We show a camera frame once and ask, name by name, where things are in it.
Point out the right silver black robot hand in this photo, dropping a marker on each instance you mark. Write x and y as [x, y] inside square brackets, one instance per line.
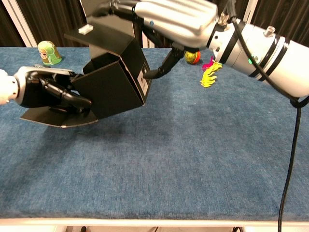
[178, 21]

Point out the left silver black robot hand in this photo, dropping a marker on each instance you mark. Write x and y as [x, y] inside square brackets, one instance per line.
[36, 89]

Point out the black foldable paper box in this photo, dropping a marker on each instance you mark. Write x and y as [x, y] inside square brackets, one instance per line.
[108, 91]

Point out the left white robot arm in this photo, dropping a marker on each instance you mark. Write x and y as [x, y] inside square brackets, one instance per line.
[6, 87]

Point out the green nesting doll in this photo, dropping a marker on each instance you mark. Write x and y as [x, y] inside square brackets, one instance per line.
[49, 54]

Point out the yellow orange woven ball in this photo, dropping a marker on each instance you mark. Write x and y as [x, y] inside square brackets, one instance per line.
[193, 58]

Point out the yellow pink feather shuttlecock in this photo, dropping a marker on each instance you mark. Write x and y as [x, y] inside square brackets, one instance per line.
[208, 78]

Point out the black pleated curtain panel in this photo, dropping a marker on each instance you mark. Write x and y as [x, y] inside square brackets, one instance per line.
[7, 31]
[48, 24]
[289, 14]

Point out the blue table cloth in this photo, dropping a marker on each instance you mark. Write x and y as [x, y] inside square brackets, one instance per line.
[169, 157]

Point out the white metal frame post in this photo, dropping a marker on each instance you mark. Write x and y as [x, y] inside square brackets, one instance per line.
[144, 42]
[19, 24]
[249, 9]

